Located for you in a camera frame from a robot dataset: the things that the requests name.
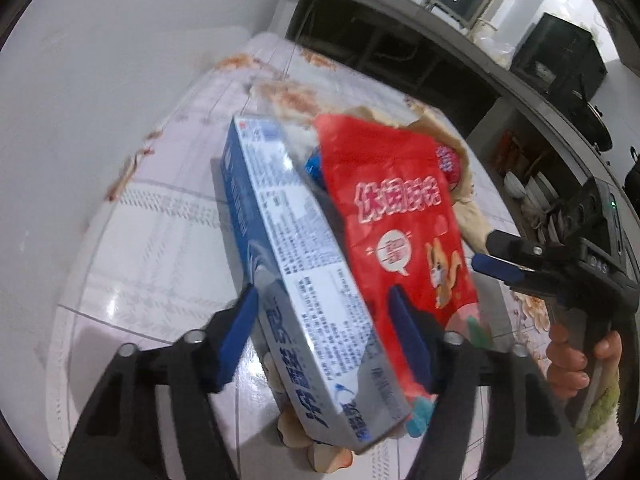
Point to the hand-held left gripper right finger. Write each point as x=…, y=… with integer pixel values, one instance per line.
x=410, y=335

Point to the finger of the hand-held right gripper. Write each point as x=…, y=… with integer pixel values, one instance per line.
x=515, y=249
x=500, y=269

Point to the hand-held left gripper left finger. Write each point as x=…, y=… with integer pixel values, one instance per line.
x=237, y=340

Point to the blue silver cardboard box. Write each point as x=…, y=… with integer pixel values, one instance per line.
x=305, y=285

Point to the red snack bag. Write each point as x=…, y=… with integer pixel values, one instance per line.
x=400, y=200

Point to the blue foil wrapper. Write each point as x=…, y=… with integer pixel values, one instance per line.
x=312, y=166

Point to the person's right hand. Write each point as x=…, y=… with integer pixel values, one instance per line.
x=565, y=360

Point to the small white bowl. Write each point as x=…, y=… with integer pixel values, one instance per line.
x=514, y=186

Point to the stacked white bowls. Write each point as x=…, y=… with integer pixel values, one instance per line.
x=542, y=186

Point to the red printed packet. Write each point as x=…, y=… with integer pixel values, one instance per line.
x=509, y=149

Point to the fluffy green white garment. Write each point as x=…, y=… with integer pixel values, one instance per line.
x=602, y=402

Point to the black wok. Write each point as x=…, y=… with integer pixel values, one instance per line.
x=597, y=122

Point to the black appliance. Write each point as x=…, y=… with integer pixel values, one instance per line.
x=560, y=55

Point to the white plastic bag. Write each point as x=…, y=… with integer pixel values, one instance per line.
x=495, y=45

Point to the concrete kitchen counter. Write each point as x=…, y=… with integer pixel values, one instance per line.
x=450, y=50

